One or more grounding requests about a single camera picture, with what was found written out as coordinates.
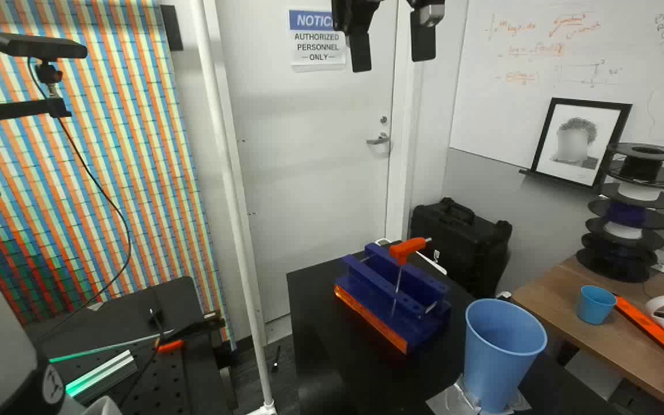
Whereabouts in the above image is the black framed picture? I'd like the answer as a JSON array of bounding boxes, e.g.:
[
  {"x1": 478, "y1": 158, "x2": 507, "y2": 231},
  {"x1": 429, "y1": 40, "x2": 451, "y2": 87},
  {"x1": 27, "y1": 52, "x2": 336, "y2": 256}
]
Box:
[{"x1": 528, "y1": 96, "x2": 634, "y2": 191}]

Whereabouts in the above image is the stack of filament spools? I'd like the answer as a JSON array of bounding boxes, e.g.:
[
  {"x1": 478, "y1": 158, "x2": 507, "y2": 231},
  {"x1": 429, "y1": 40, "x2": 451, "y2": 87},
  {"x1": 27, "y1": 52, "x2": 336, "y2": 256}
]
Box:
[{"x1": 573, "y1": 140, "x2": 664, "y2": 283}]

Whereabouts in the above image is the flat orange tool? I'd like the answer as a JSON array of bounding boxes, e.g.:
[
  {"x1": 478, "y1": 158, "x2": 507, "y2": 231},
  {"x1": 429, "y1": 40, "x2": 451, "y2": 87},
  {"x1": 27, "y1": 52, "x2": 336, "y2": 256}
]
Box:
[{"x1": 613, "y1": 296, "x2": 664, "y2": 357}]

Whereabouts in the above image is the black work table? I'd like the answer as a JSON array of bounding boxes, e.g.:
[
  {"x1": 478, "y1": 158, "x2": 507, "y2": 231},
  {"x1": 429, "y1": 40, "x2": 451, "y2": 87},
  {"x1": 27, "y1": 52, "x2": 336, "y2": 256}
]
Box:
[{"x1": 284, "y1": 251, "x2": 626, "y2": 415}]

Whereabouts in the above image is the white vertical pole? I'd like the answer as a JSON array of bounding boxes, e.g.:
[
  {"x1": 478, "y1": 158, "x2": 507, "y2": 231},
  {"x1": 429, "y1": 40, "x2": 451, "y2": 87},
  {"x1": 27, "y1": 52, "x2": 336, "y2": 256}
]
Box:
[{"x1": 190, "y1": 0, "x2": 278, "y2": 415}]

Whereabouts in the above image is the whiteboard with writing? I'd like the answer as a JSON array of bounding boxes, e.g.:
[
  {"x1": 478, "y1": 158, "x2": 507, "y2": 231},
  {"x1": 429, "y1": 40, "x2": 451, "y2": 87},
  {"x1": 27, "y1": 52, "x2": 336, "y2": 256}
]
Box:
[{"x1": 447, "y1": 0, "x2": 664, "y2": 193}]

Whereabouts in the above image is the white stick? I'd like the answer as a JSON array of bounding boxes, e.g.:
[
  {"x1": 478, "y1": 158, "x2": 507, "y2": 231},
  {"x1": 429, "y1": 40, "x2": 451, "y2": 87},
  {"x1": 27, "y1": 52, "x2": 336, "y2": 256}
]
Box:
[{"x1": 412, "y1": 247, "x2": 449, "y2": 277}]

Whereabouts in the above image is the orange marker-like object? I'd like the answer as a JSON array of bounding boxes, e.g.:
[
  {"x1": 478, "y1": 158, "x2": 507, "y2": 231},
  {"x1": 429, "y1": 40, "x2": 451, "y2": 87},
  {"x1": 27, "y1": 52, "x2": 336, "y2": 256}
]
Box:
[{"x1": 388, "y1": 236, "x2": 433, "y2": 261}]

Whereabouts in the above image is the green lit metal bar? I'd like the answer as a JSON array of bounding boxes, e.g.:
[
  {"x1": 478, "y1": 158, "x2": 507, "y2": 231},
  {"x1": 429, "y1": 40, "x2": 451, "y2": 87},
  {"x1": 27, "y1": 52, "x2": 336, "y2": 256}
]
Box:
[{"x1": 49, "y1": 331, "x2": 161, "y2": 401}]

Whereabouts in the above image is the silver foil sheet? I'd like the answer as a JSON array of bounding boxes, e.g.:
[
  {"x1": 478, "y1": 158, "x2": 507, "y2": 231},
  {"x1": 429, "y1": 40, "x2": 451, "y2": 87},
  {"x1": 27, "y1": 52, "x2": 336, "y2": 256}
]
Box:
[{"x1": 424, "y1": 377, "x2": 535, "y2": 415}]

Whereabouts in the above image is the wooden side table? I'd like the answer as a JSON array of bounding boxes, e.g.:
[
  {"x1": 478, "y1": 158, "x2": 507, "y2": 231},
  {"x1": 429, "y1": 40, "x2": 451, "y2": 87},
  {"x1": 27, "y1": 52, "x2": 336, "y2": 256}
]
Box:
[{"x1": 511, "y1": 253, "x2": 664, "y2": 415}]

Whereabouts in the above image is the black wall bracket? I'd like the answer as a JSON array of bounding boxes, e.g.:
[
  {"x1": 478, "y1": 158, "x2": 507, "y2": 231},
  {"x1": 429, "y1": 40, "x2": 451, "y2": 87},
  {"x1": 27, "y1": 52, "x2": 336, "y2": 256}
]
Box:
[{"x1": 158, "y1": 2, "x2": 186, "y2": 52}]

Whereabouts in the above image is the black perforated breadboard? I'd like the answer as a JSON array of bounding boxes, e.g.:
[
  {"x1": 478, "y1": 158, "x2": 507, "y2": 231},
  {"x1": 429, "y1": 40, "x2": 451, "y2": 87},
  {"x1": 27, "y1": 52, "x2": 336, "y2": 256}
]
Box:
[{"x1": 0, "y1": 275, "x2": 236, "y2": 415}]

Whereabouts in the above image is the striped colourful backdrop panel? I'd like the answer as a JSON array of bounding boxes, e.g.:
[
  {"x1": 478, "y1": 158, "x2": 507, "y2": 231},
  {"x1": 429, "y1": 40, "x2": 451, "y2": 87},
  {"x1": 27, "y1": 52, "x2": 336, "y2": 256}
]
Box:
[{"x1": 0, "y1": 0, "x2": 228, "y2": 337}]

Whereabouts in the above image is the silver door handle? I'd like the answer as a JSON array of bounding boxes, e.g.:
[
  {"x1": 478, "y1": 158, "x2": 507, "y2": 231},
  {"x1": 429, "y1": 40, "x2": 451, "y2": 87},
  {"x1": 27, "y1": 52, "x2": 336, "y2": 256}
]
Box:
[{"x1": 364, "y1": 114, "x2": 392, "y2": 149}]

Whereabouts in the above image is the black hard case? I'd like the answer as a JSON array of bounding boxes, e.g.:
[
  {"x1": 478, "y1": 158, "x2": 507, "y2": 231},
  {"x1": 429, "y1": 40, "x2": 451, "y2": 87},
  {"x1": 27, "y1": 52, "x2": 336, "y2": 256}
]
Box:
[{"x1": 407, "y1": 197, "x2": 513, "y2": 299}]

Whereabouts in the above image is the small blue cup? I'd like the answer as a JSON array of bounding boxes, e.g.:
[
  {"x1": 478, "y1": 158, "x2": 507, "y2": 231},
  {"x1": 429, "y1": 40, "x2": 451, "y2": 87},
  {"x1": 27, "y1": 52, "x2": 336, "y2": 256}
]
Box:
[{"x1": 573, "y1": 283, "x2": 618, "y2": 326}]

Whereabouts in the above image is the blue rack with orange base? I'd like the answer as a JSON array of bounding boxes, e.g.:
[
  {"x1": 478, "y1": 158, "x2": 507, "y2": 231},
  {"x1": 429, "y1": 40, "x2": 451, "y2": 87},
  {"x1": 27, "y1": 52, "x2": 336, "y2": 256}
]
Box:
[{"x1": 331, "y1": 243, "x2": 451, "y2": 356}]

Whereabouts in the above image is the orange black hand tool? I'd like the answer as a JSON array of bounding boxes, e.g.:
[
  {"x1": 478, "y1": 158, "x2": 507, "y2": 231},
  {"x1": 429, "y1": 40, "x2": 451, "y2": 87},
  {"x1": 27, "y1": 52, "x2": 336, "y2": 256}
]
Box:
[{"x1": 145, "y1": 306, "x2": 228, "y2": 357}]

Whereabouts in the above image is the black camera on stand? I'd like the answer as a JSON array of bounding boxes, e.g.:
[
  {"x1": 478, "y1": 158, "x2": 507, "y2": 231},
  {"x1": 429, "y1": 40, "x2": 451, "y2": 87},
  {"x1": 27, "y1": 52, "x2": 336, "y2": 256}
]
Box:
[{"x1": 0, "y1": 31, "x2": 89, "y2": 63}]

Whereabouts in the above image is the large light blue cup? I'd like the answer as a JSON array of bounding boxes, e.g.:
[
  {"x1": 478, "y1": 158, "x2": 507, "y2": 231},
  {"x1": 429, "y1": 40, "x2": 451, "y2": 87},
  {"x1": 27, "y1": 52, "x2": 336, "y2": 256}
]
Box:
[{"x1": 460, "y1": 297, "x2": 550, "y2": 415}]

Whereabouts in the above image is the black camera cable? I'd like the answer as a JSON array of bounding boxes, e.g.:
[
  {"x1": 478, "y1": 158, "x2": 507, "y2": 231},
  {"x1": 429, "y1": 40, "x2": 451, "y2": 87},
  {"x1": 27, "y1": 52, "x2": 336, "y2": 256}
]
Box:
[{"x1": 27, "y1": 58, "x2": 133, "y2": 304}]

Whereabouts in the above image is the blue white notice sign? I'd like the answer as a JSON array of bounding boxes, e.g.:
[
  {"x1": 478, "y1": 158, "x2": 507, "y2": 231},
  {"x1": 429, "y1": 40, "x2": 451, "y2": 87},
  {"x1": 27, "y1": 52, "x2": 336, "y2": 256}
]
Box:
[{"x1": 288, "y1": 7, "x2": 351, "y2": 69}]

